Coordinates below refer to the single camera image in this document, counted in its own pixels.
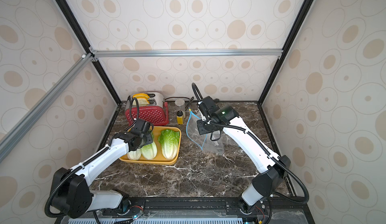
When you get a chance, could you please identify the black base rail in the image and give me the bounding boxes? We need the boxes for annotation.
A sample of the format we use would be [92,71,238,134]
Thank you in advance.
[50,196,315,224]

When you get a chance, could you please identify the yellow bread slice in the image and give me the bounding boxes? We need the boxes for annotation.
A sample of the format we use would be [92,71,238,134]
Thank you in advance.
[132,93,150,99]

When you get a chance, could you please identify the horizontal aluminium rail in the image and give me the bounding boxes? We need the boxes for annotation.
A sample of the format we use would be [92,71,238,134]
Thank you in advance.
[92,49,283,58]

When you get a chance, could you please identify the red silver toaster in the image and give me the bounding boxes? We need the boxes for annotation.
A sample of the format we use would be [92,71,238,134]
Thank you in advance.
[125,92,169,126]

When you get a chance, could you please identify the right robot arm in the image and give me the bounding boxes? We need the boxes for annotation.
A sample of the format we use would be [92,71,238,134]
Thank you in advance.
[192,83,310,214]

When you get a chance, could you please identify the black power cable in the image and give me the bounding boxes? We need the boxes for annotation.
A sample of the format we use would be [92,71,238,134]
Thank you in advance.
[164,96,220,110]

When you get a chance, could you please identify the yellow spice bottle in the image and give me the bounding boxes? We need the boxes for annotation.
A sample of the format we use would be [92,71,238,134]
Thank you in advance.
[176,110,185,125]

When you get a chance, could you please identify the chinese cabbage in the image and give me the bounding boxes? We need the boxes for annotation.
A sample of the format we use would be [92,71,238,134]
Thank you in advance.
[127,149,142,160]
[158,129,180,160]
[141,141,157,160]

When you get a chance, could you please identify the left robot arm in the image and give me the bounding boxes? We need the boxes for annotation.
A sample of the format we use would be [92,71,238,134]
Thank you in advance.
[44,116,154,219]

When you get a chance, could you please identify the yellow tray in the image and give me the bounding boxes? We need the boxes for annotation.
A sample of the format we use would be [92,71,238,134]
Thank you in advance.
[119,126,182,165]

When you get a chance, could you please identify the left diagonal aluminium rail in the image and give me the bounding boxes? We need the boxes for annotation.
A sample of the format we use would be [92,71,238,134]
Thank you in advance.
[1,53,92,161]

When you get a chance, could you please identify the clear glass jar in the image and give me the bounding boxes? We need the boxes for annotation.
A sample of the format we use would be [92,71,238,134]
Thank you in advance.
[175,98,186,118]

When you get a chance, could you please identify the clear zipper bag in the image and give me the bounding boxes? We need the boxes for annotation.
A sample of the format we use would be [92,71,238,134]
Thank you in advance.
[186,109,237,155]

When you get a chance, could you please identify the white bread slice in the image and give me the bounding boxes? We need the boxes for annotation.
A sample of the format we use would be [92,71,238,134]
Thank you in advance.
[132,97,150,106]

